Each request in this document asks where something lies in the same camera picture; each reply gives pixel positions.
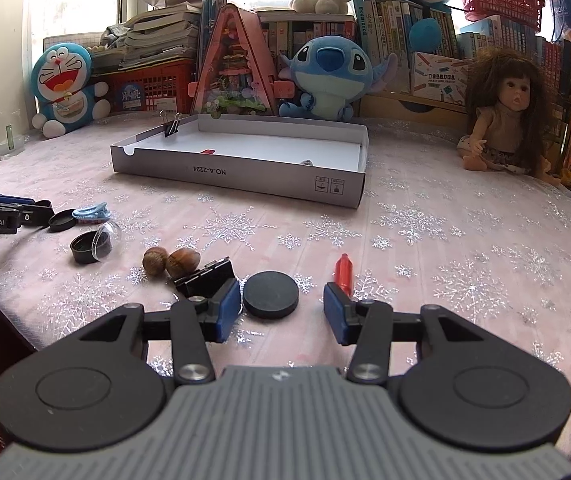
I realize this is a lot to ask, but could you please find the pink snowflake tablecloth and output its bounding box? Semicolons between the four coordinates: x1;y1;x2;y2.
0;110;571;461

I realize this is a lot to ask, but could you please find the red plastic crate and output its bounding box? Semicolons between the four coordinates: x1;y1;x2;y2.
90;57;201;113

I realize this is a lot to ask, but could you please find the row of white spine books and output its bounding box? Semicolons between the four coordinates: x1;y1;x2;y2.
355;0;461;63

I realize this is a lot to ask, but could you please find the grey cardboard box tray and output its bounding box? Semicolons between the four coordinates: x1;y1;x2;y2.
110;113;369;208

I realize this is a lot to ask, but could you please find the row of dark books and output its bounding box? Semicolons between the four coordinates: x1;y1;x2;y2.
258;9;356;61

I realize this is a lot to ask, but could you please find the colourful printed cardboard box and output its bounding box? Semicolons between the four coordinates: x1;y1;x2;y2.
410;51;471;98

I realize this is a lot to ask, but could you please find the brown nut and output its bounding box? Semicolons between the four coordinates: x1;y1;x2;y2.
166;248;201;279
142;246;169;277

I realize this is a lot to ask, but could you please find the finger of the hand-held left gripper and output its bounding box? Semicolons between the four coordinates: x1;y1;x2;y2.
0;186;37;206
0;199;55;229

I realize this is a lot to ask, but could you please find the blue cat plush toy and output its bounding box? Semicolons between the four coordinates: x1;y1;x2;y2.
30;42;111;139

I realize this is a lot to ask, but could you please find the small red bottle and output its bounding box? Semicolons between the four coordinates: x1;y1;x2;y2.
334;253;356;297

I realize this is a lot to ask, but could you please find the light blue hair clip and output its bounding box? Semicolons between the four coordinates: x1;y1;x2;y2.
72;202;111;224

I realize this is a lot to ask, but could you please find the clear plastic dome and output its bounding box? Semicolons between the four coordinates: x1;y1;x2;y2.
90;221;122;262

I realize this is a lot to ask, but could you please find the brown haired doll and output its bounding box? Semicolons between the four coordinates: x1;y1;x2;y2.
456;47;563;186

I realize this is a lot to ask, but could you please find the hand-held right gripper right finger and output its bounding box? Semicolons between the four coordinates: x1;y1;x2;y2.
323;282;491;386

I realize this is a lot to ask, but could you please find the shallow black lid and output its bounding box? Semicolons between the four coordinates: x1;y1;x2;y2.
48;211;77;232

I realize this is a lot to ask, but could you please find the black binder clip on tray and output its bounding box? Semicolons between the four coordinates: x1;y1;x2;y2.
158;110;184;138

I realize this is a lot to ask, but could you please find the row of blue spine books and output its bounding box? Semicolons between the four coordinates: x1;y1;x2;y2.
458;14;566;63

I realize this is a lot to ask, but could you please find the blue alien plush toy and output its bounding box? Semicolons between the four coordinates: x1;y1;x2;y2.
278;35;399;122

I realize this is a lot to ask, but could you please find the wooden drawer shelf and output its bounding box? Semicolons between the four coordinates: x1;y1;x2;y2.
360;91;471;121

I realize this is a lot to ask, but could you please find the black round cap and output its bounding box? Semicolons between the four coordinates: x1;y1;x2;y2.
70;231;104;266

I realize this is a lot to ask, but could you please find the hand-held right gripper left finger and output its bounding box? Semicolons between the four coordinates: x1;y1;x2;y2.
78;277;244;386

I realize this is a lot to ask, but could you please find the pink triangular dollhouse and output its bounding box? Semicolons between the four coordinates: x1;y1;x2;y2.
189;4;296;117

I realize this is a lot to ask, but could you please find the red plastic basket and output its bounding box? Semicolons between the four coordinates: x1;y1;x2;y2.
458;0;549;31

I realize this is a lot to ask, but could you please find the row of blue upright books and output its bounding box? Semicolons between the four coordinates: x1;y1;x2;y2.
198;0;231;61

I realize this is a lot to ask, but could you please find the grey cloth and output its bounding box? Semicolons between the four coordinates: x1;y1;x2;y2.
100;24;129;47

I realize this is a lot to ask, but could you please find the black disc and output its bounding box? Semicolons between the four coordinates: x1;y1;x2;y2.
243;271;299;319

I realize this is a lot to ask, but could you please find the stack of books and papers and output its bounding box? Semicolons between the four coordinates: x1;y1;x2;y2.
116;0;239;68

